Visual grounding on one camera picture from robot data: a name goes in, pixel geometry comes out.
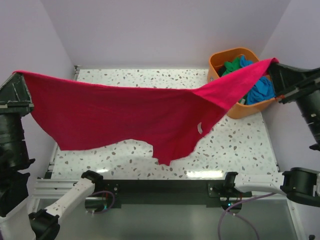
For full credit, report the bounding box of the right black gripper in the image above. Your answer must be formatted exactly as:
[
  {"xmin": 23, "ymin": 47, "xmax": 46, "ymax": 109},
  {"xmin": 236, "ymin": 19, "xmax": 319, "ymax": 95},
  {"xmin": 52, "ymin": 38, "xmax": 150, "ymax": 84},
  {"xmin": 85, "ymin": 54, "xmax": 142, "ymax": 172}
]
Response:
[{"xmin": 263, "ymin": 59, "xmax": 320, "ymax": 146}]

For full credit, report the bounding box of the red t-shirt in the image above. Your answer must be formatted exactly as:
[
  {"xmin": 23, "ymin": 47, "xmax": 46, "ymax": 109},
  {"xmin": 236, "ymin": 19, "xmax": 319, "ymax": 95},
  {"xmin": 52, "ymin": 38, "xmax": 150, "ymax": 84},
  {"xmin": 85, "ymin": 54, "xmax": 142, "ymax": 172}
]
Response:
[{"xmin": 22, "ymin": 58, "xmax": 277, "ymax": 165}]

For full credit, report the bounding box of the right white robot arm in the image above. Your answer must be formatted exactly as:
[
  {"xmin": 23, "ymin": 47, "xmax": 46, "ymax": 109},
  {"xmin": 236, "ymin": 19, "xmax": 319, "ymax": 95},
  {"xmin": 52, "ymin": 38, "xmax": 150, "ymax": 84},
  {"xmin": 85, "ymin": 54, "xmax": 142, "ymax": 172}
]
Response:
[{"xmin": 222, "ymin": 63, "xmax": 320, "ymax": 207}]

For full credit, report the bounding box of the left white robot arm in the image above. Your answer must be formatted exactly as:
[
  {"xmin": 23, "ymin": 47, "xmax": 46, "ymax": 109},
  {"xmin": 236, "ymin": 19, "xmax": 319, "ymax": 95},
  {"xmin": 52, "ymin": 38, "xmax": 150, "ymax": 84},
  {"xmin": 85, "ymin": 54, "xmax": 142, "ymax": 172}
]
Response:
[{"xmin": 0, "ymin": 73, "xmax": 104, "ymax": 240}]

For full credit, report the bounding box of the blue t-shirt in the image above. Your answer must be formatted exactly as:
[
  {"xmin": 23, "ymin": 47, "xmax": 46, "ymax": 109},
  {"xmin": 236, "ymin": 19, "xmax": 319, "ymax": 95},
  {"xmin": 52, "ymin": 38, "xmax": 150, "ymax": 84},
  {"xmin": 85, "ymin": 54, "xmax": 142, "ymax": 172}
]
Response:
[{"xmin": 239, "ymin": 55, "xmax": 277, "ymax": 106}]

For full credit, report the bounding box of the green t-shirt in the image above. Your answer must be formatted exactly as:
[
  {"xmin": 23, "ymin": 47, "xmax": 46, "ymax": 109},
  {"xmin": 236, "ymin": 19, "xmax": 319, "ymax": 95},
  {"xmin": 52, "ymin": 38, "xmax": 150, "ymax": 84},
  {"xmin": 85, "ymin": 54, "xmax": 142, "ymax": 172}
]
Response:
[{"xmin": 217, "ymin": 57, "xmax": 241, "ymax": 77}]

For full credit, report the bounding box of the orange plastic basket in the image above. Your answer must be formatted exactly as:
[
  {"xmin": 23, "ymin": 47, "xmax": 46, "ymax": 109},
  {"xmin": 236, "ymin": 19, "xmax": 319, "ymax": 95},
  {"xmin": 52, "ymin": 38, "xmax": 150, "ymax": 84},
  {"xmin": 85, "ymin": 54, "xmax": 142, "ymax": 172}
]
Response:
[{"xmin": 207, "ymin": 47, "xmax": 276, "ymax": 119}]

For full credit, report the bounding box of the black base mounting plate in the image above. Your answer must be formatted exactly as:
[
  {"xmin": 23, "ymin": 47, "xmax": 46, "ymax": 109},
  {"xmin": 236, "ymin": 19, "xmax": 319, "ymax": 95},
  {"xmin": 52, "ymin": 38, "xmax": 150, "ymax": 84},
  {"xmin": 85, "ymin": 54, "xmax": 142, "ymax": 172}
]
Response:
[{"xmin": 92, "ymin": 179, "xmax": 252, "ymax": 209}]

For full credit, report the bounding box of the aluminium table edge rail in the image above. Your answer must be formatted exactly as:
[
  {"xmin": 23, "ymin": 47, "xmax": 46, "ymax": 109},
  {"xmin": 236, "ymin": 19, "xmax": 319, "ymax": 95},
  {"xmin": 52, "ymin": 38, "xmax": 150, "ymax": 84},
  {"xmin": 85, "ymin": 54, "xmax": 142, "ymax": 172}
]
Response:
[{"xmin": 31, "ymin": 65, "xmax": 82, "ymax": 206}]

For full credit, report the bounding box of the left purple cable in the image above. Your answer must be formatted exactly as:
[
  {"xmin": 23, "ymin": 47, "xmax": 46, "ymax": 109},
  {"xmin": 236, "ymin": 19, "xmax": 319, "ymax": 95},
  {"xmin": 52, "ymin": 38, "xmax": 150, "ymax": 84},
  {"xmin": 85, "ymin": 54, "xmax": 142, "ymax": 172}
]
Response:
[{"xmin": 86, "ymin": 190, "xmax": 117, "ymax": 215}]

